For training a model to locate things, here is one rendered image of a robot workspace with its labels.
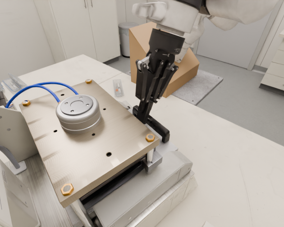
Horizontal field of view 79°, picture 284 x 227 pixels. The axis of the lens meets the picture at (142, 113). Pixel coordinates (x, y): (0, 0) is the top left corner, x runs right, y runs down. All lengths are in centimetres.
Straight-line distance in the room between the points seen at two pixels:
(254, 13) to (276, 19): 287
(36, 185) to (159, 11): 49
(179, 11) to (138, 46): 66
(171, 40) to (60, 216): 44
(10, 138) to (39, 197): 16
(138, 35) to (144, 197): 85
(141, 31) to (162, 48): 70
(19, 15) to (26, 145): 242
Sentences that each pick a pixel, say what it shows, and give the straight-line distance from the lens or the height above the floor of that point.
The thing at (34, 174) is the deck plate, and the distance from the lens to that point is 56.
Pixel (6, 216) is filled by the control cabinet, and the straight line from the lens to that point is 23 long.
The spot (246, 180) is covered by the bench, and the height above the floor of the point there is 75.
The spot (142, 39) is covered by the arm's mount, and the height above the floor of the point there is 103.
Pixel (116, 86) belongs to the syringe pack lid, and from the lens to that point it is 109.
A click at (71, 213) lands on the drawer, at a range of 42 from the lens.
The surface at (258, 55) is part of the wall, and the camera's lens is 340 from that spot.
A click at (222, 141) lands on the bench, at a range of 86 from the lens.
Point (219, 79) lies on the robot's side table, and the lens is 131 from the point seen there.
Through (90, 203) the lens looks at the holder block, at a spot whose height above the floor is 98.
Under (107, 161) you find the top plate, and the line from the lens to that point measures 29.
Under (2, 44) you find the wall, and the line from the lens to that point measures 286.
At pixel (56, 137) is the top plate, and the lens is 35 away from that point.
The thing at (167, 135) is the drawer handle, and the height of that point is 100.
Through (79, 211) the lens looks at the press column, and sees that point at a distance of 33.
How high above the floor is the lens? 135
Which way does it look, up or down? 41 degrees down
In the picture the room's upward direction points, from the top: straight up
